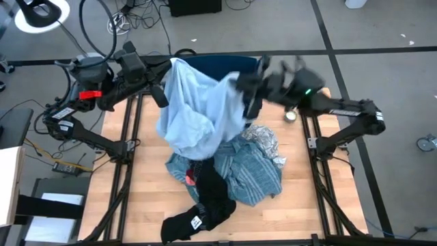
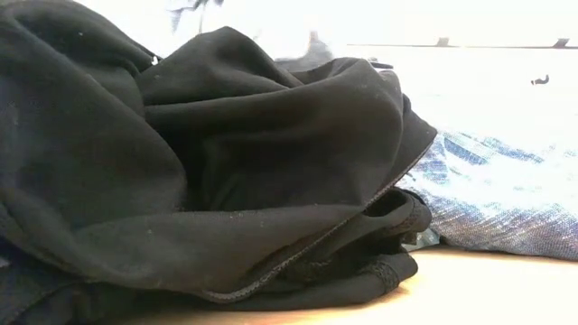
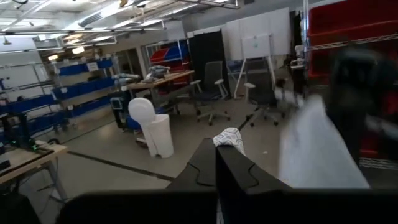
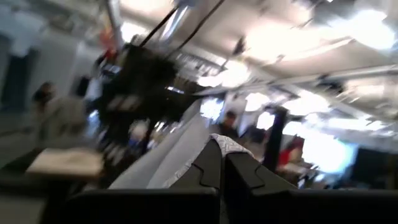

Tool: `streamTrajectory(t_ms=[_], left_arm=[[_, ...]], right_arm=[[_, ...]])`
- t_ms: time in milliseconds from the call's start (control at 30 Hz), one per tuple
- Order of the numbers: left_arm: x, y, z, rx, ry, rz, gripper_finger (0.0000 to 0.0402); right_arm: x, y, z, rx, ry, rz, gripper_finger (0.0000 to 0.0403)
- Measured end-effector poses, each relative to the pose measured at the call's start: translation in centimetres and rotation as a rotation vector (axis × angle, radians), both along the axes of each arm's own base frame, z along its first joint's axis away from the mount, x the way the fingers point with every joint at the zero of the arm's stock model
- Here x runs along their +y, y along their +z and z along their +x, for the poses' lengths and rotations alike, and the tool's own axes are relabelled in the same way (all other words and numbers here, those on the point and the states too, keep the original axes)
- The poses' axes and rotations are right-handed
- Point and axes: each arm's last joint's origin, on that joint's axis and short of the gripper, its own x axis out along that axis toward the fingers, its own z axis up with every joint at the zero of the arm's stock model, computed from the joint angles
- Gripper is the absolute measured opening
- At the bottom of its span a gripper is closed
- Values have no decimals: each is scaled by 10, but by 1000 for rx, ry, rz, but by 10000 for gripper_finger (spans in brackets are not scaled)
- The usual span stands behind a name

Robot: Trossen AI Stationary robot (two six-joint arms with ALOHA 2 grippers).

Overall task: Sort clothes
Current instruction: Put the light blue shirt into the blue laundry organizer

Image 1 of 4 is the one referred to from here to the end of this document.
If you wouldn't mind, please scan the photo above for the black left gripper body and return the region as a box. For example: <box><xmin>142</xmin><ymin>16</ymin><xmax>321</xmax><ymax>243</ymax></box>
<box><xmin>114</xmin><ymin>40</ymin><xmax>171</xmax><ymax>109</ymax></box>

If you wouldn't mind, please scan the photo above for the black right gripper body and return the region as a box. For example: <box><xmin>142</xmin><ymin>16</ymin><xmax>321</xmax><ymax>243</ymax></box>
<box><xmin>235</xmin><ymin>56</ymin><xmax>298</xmax><ymax>120</ymax></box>

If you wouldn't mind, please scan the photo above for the white grey patterned garment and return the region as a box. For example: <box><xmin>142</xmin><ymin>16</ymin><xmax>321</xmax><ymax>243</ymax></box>
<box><xmin>240</xmin><ymin>124</ymin><xmax>287</xmax><ymax>168</ymax></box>

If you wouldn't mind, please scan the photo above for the light blue shirt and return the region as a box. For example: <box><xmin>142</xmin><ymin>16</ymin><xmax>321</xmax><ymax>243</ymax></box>
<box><xmin>156</xmin><ymin>57</ymin><xmax>252</xmax><ymax>161</ymax></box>

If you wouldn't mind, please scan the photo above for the blue striped shirt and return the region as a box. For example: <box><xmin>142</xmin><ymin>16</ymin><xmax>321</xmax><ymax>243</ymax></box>
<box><xmin>165</xmin><ymin>138</ymin><xmax>283</xmax><ymax>207</ymax></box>

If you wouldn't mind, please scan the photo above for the black garment with white label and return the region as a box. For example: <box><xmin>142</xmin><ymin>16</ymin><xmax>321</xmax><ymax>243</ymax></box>
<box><xmin>160</xmin><ymin>159</ymin><xmax>237</xmax><ymax>244</ymax></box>

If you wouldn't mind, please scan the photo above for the small round metal tin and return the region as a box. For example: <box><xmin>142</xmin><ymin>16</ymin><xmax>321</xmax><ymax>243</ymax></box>
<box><xmin>283</xmin><ymin>109</ymin><xmax>298</xmax><ymax>124</ymax></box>

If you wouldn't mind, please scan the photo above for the navy white-striped fabric basket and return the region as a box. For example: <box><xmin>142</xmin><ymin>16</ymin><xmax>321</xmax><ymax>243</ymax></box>
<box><xmin>172</xmin><ymin>49</ymin><xmax>266</xmax><ymax>83</ymax></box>

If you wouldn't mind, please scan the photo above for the black box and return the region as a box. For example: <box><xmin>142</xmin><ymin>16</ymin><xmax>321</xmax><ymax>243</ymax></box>
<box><xmin>168</xmin><ymin>0</ymin><xmax>223</xmax><ymax>17</ymax></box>

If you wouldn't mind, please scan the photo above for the floor lamp with round base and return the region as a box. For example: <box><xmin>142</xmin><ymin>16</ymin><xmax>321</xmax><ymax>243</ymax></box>
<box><xmin>14</xmin><ymin>0</ymin><xmax>108</xmax><ymax>85</ymax></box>

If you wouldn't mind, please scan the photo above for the black power adapter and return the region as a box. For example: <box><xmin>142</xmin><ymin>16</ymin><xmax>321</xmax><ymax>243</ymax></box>
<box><xmin>51</xmin><ymin>161</ymin><xmax>83</xmax><ymax>177</ymax></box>

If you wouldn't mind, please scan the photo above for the white object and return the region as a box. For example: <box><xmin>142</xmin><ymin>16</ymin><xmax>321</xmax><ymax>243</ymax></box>
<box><xmin>344</xmin><ymin>0</ymin><xmax>368</xmax><ymax>10</ymax></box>

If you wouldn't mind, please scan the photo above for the black flat panel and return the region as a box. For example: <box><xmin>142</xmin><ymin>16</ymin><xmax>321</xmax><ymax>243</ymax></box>
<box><xmin>0</xmin><ymin>108</ymin><xmax>34</xmax><ymax>150</ymax></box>

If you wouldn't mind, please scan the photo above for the dark grey cart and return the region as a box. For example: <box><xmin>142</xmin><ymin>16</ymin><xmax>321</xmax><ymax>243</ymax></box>
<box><xmin>13</xmin><ymin>176</ymin><xmax>91</xmax><ymax>246</ymax></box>

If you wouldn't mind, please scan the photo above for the grey caster wheel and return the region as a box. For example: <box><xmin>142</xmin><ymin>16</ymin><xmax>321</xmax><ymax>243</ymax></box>
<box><xmin>416</xmin><ymin>134</ymin><xmax>437</xmax><ymax>152</ymax></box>

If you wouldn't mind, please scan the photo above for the white cable bundle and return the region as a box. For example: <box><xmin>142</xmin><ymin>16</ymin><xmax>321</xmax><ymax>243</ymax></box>
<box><xmin>107</xmin><ymin>12</ymin><xmax>132</xmax><ymax>36</ymax></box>

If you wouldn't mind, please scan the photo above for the long black floor cable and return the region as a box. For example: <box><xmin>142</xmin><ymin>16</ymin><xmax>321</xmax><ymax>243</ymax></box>
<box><xmin>150</xmin><ymin>0</ymin><xmax>173</xmax><ymax>57</ymax></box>

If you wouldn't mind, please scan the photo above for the yellow cable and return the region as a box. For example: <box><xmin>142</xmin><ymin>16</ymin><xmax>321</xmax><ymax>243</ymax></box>
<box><xmin>23</xmin><ymin>138</ymin><xmax>93</xmax><ymax>172</ymax></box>

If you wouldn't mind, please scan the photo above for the black metal table frame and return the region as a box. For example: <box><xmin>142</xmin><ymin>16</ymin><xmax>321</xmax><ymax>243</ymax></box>
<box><xmin>81</xmin><ymin>87</ymin><xmax>369</xmax><ymax>246</ymax></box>

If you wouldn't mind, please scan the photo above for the black plug with cable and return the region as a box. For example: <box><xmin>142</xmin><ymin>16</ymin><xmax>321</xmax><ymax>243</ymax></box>
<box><xmin>408</xmin><ymin>225</ymin><xmax>437</xmax><ymax>240</ymax></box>

